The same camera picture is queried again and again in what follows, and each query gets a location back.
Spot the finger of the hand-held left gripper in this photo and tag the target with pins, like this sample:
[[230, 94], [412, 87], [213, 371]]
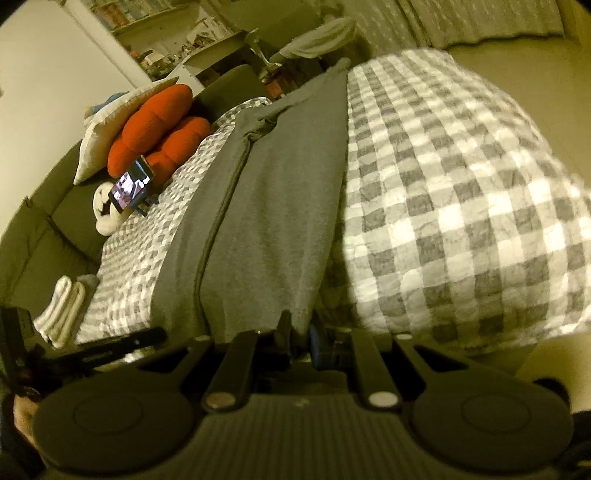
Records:
[[147, 338]]

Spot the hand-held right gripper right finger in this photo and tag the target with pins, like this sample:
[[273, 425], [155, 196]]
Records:
[[316, 339]]

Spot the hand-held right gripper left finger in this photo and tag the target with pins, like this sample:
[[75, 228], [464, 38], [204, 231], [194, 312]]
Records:
[[285, 332]]

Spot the grey pants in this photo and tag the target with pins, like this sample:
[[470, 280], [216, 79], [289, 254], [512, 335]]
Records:
[[277, 207]]

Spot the person's left hand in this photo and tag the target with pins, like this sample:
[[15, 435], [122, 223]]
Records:
[[23, 415]]

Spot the rolled white striped sock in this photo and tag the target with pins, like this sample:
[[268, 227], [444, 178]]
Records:
[[53, 309]]

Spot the folded white towel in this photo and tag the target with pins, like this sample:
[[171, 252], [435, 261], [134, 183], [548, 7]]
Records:
[[71, 318]]

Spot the dark sofa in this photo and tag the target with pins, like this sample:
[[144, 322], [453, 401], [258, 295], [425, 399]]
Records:
[[41, 230]]

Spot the white plush toy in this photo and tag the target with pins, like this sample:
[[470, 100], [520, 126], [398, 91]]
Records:
[[105, 217]]

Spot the black phone stand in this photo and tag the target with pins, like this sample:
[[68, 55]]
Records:
[[145, 205]]

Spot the smartphone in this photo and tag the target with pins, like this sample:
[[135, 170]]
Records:
[[131, 184]]

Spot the grey white checkered blanket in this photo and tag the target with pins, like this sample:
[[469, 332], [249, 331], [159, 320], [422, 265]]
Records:
[[438, 184]]

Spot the cream pillow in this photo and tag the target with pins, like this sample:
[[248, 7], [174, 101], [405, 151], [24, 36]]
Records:
[[106, 134]]

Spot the red knot cushion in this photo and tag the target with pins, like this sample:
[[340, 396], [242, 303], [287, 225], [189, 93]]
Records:
[[157, 124]]

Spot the blue pillow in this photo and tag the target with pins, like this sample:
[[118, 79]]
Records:
[[104, 104]]

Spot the red box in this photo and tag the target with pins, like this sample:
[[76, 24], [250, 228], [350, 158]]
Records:
[[280, 86]]

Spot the white desk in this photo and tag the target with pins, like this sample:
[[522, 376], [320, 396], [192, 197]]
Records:
[[203, 64]]

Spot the light grey draped cloth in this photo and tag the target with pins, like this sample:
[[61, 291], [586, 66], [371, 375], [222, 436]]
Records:
[[318, 39]]

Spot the white-based office chair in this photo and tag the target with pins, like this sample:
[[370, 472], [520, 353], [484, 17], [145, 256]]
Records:
[[277, 32]]

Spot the star-patterned curtain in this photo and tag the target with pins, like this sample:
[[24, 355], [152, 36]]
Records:
[[461, 18]]

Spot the wall bookshelf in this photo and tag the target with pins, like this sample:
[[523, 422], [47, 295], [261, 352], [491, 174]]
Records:
[[138, 14]]

